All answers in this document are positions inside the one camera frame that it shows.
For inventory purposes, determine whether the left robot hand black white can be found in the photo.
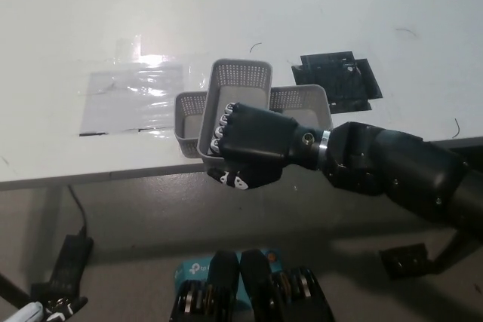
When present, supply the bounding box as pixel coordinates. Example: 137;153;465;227
14;296;90;322

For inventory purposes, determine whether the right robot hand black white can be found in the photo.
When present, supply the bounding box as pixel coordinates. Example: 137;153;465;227
206;102;330;192

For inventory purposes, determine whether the small grey perforated basket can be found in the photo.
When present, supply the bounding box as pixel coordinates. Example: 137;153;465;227
196;58;273;169

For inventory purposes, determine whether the teal router box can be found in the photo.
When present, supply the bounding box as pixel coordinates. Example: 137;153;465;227
174;248;282;310

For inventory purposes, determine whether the black table foot plate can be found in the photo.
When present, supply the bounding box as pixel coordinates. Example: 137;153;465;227
30;282;82;304
379;243;432;281

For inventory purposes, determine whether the black power adapter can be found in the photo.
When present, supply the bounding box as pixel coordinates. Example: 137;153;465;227
50;235;94;293

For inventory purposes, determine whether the long grey perforated basket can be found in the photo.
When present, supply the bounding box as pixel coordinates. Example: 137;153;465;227
173;84;334;160

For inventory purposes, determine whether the black tape patch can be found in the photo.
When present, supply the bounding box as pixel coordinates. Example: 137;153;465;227
291;50;384;115

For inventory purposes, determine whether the clear plastic sheet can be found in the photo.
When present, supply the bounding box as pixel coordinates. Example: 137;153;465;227
77;35;208;138

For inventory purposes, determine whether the black power cable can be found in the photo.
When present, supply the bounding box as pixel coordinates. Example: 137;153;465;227
66;185;89;239

